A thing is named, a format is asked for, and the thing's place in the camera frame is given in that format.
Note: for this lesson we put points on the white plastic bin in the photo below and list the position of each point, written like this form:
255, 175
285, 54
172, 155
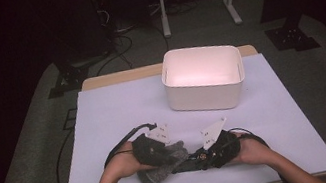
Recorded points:
201, 71

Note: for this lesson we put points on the person's left hand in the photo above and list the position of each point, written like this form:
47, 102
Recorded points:
123, 163

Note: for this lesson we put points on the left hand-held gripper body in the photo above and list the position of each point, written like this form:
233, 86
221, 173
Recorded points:
151, 151

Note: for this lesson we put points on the person's right hand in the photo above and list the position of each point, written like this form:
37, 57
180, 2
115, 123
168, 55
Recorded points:
256, 151

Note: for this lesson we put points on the pale table sheet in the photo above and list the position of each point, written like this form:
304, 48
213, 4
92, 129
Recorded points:
153, 106

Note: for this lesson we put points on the grey fluffy cloth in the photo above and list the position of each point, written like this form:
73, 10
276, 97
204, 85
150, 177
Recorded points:
162, 174

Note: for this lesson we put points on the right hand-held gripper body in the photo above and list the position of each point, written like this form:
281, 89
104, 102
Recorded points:
226, 148

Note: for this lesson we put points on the black stand base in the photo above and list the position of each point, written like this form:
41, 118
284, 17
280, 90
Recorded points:
292, 38
69, 79

